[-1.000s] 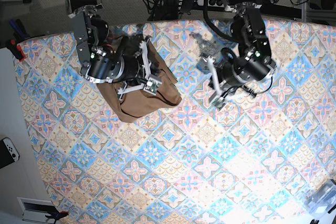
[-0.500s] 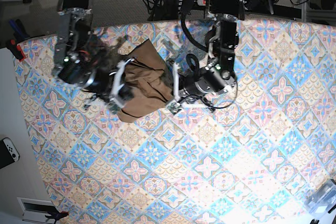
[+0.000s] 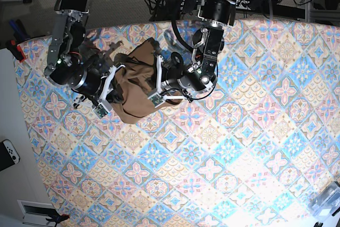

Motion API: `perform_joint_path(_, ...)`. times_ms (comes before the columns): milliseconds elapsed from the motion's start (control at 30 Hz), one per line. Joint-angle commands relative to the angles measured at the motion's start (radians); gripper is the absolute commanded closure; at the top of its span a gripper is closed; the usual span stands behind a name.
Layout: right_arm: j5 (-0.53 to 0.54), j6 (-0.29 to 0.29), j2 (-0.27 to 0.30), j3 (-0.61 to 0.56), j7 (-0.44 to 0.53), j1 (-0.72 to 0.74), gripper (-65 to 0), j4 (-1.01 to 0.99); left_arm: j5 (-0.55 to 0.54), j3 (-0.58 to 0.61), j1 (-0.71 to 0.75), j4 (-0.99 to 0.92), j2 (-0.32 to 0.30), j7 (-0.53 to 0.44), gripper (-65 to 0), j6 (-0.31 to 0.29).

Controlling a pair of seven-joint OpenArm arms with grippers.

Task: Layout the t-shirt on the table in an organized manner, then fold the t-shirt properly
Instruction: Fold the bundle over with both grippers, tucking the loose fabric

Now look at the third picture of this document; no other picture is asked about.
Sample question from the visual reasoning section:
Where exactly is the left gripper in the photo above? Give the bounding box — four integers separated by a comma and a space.
152, 53, 218, 102

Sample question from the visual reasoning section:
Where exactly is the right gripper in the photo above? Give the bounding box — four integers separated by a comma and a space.
71, 63, 125, 108

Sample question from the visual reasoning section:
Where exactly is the brown t-shirt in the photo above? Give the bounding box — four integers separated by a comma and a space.
112, 38, 182, 124

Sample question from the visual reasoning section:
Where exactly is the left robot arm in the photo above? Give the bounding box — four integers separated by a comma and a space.
148, 0, 237, 107

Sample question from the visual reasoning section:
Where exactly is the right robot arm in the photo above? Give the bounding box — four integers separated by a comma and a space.
44, 0, 124, 117

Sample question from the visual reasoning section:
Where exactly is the patterned tablecloth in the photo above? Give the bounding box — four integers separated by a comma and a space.
15, 20, 339, 226

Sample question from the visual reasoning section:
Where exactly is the red black clamp left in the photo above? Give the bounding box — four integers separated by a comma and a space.
5, 40, 26, 63

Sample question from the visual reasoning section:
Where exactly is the blue black clamp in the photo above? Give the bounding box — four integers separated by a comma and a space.
8, 19, 31, 43

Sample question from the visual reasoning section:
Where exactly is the game console with white controller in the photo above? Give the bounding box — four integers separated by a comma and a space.
0, 139, 20, 171

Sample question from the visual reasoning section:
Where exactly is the black orange clamp bottom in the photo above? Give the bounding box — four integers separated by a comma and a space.
46, 214, 70, 226

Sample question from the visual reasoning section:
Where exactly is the white floor vent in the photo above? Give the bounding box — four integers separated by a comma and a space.
17, 200, 58, 226

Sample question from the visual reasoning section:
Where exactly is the clear plastic box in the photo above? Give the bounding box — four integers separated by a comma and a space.
308, 181, 339, 222

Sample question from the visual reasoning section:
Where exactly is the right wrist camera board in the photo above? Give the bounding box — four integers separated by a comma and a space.
92, 102, 113, 119

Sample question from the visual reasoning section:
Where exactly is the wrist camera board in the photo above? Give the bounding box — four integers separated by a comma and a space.
92, 102, 113, 119
148, 92, 165, 108

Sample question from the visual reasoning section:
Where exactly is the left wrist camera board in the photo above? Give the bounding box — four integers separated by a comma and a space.
148, 92, 165, 108

